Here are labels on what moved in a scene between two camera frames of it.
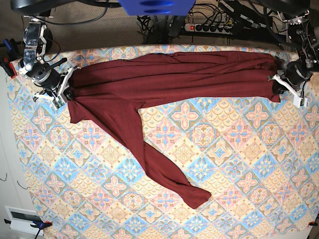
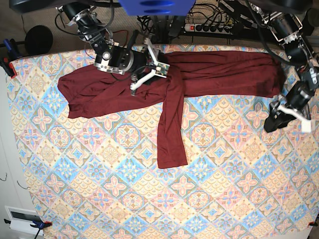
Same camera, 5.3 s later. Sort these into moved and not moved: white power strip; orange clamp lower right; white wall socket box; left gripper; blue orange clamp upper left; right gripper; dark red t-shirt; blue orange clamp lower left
Moved: right gripper; left gripper; dark red t-shirt
Not moved: white power strip; blue orange clamp upper left; white wall socket box; blue orange clamp lower left; orange clamp lower right
